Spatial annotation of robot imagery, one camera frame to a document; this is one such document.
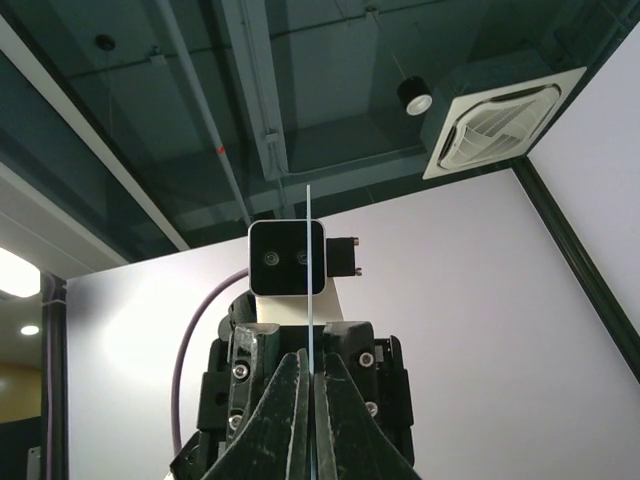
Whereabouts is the black frame post right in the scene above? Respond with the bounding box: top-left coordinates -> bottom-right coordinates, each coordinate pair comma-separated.
512,155 -> 640,351

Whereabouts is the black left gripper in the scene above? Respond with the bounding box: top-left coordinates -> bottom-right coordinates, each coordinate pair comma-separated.
197,322 -> 415,465

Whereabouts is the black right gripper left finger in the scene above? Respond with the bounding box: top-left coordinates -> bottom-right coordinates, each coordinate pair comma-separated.
203,349 -> 310,480

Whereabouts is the black ceiling spotlight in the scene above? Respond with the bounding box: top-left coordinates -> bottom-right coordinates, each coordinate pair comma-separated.
396,76 -> 433,116

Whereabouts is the teal black-stripe credit card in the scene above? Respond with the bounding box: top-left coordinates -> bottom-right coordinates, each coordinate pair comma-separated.
306,184 -> 317,480

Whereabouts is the white ceiling air conditioner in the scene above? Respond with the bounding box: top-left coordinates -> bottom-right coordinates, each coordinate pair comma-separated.
420,49 -> 587,180

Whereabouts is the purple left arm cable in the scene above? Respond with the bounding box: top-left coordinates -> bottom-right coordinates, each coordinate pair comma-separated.
169,267 -> 251,456

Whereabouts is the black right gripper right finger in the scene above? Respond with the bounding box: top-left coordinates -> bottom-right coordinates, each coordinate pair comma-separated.
314,353 -> 419,479

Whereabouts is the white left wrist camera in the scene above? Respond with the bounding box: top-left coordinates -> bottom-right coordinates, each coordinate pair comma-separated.
248,219 -> 361,326

